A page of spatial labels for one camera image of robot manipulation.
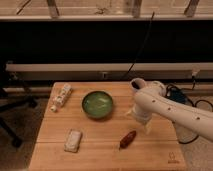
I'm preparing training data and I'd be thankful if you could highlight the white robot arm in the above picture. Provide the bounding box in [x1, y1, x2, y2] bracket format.
[130, 78, 213, 142]

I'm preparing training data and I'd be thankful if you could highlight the green bowl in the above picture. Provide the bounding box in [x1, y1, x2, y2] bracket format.
[82, 91, 113, 119]

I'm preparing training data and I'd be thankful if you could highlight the white sponge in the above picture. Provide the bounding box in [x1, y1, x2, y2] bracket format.
[64, 129, 82, 153]

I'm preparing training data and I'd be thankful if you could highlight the black cable on floor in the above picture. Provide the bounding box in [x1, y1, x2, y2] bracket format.
[164, 83, 213, 145]

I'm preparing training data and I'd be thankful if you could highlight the white paper cup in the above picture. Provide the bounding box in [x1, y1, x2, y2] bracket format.
[130, 78, 146, 93]

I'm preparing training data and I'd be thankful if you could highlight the black hanging cable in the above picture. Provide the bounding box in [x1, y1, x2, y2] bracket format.
[121, 11, 156, 82]

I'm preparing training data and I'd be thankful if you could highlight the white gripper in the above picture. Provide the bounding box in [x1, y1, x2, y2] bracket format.
[126, 105, 152, 134]

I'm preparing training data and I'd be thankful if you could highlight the black office chair base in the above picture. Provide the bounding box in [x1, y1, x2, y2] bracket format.
[0, 63, 39, 149]

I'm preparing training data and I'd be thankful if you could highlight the blue power adapter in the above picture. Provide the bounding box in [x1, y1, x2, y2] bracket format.
[169, 91, 186, 104]

